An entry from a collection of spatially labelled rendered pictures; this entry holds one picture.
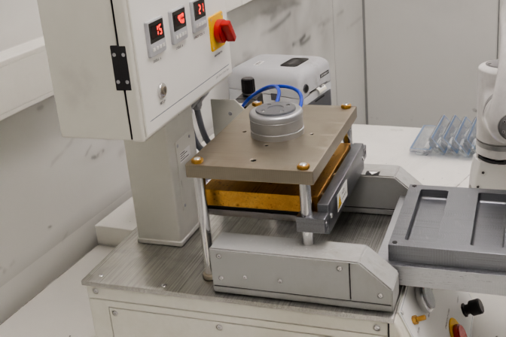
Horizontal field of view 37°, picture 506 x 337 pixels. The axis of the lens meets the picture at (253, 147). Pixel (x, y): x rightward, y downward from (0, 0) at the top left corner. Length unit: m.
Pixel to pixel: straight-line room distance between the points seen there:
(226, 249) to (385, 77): 2.63
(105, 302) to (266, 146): 0.34
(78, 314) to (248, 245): 0.49
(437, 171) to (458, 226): 0.81
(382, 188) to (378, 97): 2.42
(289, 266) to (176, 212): 0.25
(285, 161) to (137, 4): 0.28
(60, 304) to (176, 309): 0.41
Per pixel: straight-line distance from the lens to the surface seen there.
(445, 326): 1.16
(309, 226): 0.99
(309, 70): 2.02
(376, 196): 1.23
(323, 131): 1.09
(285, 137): 1.06
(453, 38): 3.48
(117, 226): 1.60
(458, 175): 1.84
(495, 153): 1.32
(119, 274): 1.14
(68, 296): 1.48
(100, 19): 0.97
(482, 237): 1.07
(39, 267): 1.54
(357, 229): 1.20
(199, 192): 1.03
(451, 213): 1.10
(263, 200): 1.03
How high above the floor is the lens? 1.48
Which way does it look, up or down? 21 degrees down
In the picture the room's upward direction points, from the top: 5 degrees counter-clockwise
